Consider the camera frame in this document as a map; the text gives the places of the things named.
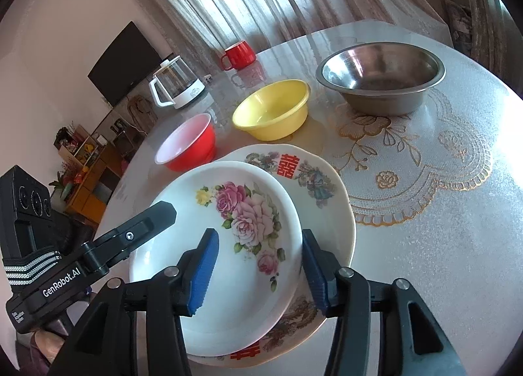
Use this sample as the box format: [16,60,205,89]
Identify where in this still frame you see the red mug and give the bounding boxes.
[221,40,257,71]

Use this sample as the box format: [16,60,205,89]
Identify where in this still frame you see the yellow plastic bowl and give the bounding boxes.
[232,79,310,142]

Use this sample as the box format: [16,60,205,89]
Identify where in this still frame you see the red plastic bowl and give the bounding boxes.
[154,113,216,172]

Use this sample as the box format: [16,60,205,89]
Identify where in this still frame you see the grey patterned bundle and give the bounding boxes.
[445,0,475,54]

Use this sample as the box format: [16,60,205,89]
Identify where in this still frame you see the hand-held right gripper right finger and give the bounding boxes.
[301,229,466,376]

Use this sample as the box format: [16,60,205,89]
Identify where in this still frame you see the wooden chair with curved back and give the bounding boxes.
[128,94,158,132]

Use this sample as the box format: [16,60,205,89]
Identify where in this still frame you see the dark wooden cabinet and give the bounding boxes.
[110,119,135,156]

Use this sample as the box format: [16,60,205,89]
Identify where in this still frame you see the cluttered shelf unit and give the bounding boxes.
[53,123,103,168]

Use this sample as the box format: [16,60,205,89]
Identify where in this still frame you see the orange wooden desk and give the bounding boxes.
[61,143,123,225]

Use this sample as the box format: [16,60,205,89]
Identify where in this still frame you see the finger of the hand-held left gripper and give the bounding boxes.
[84,202,177,274]

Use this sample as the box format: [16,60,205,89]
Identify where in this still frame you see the narrow sheer grey curtain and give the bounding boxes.
[458,0,523,87]

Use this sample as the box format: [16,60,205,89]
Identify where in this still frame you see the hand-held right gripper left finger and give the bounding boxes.
[49,228,220,376]

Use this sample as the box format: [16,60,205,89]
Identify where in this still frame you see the stainless steel bowl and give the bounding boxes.
[315,43,446,116]

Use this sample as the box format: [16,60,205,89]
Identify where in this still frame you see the white plate with red characters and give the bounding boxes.
[186,143,357,368]

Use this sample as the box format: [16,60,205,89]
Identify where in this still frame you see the white glass electric kettle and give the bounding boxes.
[148,55,206,110]

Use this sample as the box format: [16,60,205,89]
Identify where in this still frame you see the white plate with pink roses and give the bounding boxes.
[128,161,304,356]

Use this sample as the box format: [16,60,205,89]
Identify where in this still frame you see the black wall television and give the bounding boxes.
[88,21,163,107]

